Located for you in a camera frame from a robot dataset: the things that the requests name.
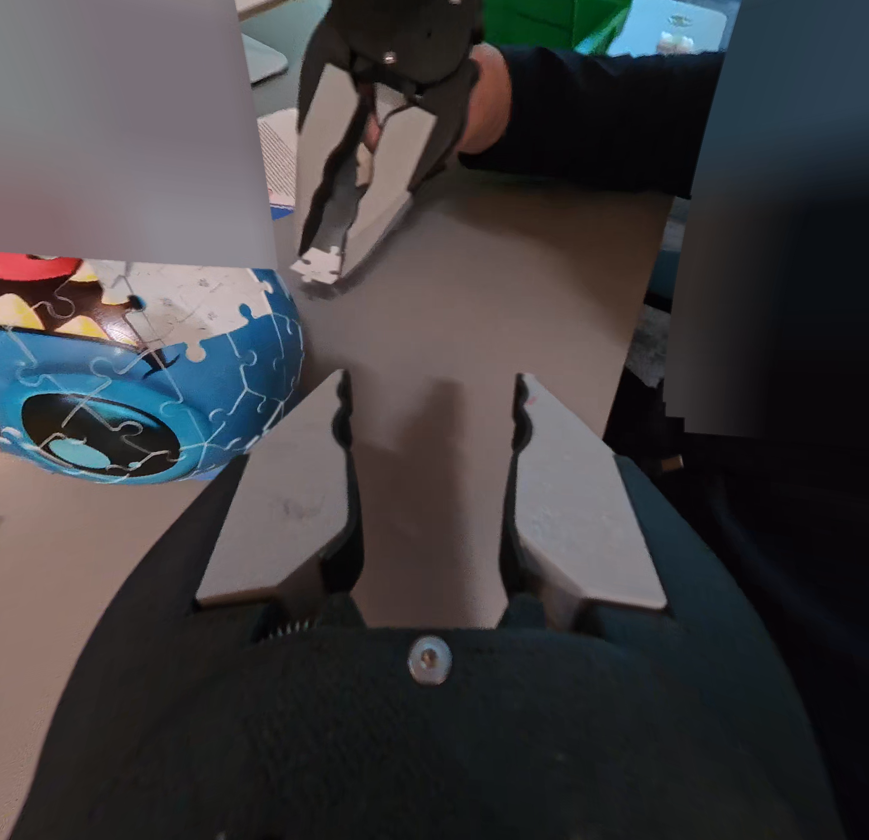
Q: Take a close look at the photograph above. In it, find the blue puzzle ball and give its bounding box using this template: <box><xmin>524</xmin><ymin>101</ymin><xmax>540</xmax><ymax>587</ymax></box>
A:
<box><xmin>0</xmin><ymin>253</ymin><xmax>305</xmax><ymax>486</ymax></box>

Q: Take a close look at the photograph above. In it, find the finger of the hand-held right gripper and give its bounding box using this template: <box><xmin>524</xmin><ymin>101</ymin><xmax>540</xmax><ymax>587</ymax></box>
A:
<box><xmin>294</xmin><ymin>62</ymin><xmax>371</xmax><ymax>275</ymax></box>
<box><xmin>338</xmin><ymin>83</ymin><xmax>439</xmax><ymax>279</ymax></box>

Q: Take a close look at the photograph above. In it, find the white instruction sheet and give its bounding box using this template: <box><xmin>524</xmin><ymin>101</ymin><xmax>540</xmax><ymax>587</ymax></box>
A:
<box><xmin>257</xmin><ymin>106</ymin><xmax>301</xmax><ymax>222</ymax></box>

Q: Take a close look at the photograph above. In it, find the grey background table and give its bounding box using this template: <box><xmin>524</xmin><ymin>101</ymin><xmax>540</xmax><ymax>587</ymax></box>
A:
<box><xmin>606</xmin><ymin>0</ymin><xmax>729</xmax><ymax>59</ymax></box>

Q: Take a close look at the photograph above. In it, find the green plastic bin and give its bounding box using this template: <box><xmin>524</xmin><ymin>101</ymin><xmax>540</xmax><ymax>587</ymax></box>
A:
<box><xmin>483</xmin><ymin>0</ymin><xmax>640</xmax><ymax>55</ymax></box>

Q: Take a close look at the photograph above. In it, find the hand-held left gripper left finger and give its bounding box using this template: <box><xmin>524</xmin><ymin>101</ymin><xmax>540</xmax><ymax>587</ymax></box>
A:
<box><xmin>196</xmin><ymin>369</ymin><xmax>365</xmax><ymax>609</ymax></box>

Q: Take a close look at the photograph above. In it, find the person's right hand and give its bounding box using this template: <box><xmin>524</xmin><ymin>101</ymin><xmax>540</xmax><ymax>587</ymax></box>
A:
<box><xmin>456</xmin><ymin>41</ymin><xmax>512</xmax><ymax>157</ymax></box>

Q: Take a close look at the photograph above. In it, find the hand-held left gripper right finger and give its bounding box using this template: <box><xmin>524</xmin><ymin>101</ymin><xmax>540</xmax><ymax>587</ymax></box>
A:
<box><xmin>499</xmin><ymin>372</ymin><xmax>669</xmax><ymax>629</ymax></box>

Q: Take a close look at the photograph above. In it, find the white puzzle piece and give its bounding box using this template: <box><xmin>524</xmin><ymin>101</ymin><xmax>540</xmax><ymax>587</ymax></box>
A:
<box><xmin>290</xmin><ymin>246</ymin><xmax>344</xmax><ymax>286</ymax></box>

